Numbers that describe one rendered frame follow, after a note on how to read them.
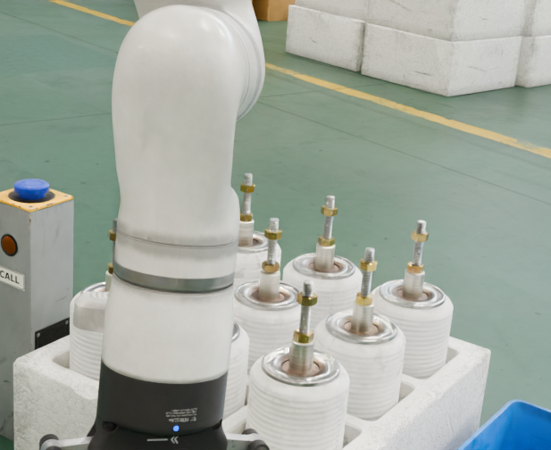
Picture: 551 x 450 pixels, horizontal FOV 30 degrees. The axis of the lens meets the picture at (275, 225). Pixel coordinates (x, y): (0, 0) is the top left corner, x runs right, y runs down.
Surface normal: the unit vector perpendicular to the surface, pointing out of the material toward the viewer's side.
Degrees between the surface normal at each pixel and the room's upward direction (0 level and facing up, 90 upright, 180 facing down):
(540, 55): 90
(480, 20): 90
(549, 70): 90
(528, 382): 0
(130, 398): 81
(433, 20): 90
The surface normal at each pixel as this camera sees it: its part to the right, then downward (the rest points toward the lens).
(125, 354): -0.50, 0.11
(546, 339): 0.07, -0.94
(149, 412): -0.12, 0.18
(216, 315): 0.74, 0.07
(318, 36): -0.76, 0.17
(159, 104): -0.24, 0.44
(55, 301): 0.83, 0.25
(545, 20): 0.66, 0.30
